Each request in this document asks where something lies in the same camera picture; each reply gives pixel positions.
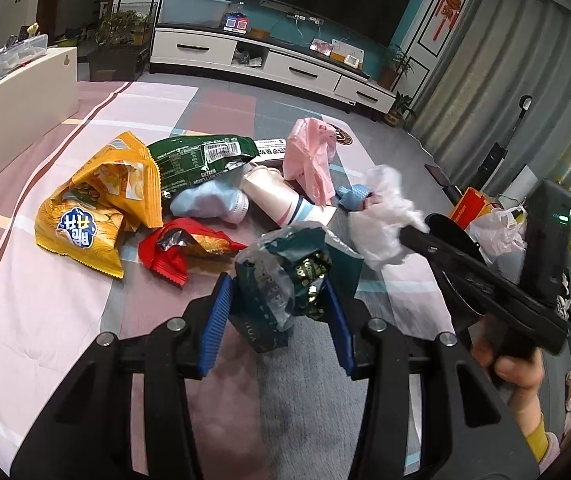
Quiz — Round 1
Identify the dark teal foil bag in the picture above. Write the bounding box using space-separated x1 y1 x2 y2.
230 221 363 353

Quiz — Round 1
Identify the red foil snack wrapper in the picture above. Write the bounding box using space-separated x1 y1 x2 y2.
138 218 246 287

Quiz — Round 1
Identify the blue cleaning cloth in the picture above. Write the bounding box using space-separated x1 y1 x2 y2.
335 184 371 211

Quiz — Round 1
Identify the light blue face mask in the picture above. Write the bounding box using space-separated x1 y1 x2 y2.
170 180 250 224

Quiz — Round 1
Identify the white paper cup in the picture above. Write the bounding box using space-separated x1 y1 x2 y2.
240 166 336 228

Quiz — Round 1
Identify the green snack bag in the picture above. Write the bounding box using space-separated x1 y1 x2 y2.
148 134 258 202

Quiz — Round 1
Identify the pink printed plastic bag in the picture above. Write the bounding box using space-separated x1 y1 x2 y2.
282 117 336 206

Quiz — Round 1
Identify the blue white medicine box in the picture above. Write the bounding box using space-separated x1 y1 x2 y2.
255 139 287 164

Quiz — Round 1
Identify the yellow chip bag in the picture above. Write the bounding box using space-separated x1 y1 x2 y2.
34 131 163 278

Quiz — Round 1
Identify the black trash bucket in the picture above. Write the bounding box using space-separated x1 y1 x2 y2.
425 214 485 263

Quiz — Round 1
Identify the person right hand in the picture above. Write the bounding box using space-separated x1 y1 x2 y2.
472 322 545 415

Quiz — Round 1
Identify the red orange paper bag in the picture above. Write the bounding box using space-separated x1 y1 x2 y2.
449 188 497 230

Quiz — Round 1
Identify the pink white plastic bag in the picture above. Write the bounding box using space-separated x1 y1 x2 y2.
467 206 526 284

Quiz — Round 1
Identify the black standing vacuum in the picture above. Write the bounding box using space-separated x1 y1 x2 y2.
469 94 533 192

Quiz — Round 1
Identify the potted plant on floor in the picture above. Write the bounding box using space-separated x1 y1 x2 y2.
383 92 417 128

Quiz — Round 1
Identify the potted plant on cabinet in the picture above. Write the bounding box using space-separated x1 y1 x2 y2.
377 44 413 90

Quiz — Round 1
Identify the white framed card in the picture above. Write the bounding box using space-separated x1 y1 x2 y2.
330 39 365 70

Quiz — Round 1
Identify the grey curtain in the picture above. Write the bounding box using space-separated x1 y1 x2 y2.
411 0 571 193

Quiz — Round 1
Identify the red chinese knot decoration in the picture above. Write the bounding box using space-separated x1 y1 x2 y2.
433 0 462 42

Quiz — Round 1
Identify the white tv cabinet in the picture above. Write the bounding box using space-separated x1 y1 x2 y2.
150 26 395 114

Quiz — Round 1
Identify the blue red box pair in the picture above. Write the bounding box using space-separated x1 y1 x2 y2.
223 12 249 35

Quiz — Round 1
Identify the potted plant by doorway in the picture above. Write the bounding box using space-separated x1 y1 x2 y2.
87 9 152 81

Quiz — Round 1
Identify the grey heater panel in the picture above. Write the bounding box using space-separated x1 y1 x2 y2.
156 0 231 28

